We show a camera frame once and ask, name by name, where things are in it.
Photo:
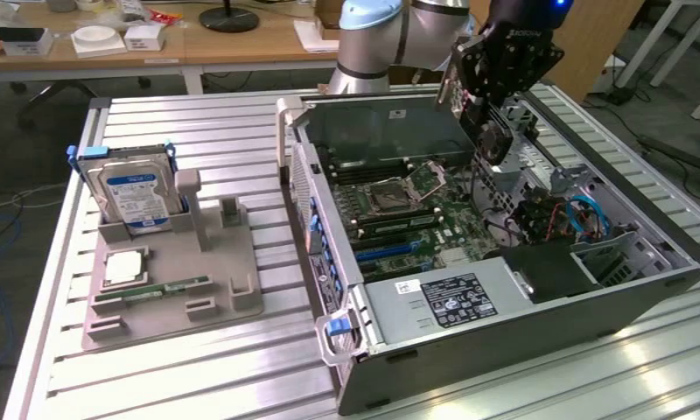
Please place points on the graphics card with metal bracket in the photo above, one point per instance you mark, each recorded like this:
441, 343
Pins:
496, 140

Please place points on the wooden cabinet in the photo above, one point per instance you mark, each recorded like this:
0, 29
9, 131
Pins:
595, 44

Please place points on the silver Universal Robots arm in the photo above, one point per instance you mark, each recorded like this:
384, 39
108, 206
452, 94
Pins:
373, 44

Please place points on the green RAM stick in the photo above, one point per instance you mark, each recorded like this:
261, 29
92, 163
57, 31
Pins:
152, 291

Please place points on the red packet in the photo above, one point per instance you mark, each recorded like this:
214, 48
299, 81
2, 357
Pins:
165, 18

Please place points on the white box with label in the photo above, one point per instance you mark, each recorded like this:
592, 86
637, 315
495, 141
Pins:
144, 38

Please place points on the grey power supply unit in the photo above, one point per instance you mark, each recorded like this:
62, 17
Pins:
408, 315

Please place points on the black chair base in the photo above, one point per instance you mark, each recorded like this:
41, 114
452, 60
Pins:
683, 151

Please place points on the white papers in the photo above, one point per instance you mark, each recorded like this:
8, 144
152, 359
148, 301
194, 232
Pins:
315, 39

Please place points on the black round lamp base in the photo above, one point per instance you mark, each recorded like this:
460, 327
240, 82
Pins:
228, 21

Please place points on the white box with black top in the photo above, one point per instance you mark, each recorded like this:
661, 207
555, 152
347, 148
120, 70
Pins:
22, 43

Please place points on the metal disk bay cage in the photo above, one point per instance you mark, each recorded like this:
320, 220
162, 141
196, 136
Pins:
525, 153

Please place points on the brown cardboard box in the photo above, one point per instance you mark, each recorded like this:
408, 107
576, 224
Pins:
327, 9

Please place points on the grey cup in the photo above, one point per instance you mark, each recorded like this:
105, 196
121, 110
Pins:
61, 5

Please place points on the metal socket cover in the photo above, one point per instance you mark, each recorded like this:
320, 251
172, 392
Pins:
428, 179

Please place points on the CPU socket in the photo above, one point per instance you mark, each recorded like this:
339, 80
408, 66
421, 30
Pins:
388, 197

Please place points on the white round container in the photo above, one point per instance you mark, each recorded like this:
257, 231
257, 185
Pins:
97, 41

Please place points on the open black PC case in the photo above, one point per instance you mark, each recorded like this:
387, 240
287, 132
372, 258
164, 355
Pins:
501, 350

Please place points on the grey plastic parts rack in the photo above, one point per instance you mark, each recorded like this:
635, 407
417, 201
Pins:
169, 249

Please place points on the blue expansion slot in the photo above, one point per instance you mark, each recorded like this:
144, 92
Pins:
385, 251

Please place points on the wooden desk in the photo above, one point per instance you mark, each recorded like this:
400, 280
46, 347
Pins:
64, 63

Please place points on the hard disk in blue caddy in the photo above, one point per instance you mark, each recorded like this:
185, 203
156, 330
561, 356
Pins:
130, 192

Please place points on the green motherboard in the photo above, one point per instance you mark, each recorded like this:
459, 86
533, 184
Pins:
443, 236

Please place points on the white table frame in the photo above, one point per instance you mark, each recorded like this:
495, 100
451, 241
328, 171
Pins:
665, 44

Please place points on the small silver heatsink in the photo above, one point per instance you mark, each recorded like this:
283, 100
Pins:
455, 258

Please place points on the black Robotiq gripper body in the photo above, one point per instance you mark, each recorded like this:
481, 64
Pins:
521, 26

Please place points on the silver CPU chip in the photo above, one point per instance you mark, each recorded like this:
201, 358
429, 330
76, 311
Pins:
124, 268

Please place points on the RAM stick with white label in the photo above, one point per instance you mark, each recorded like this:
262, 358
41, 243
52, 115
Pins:
396, 225

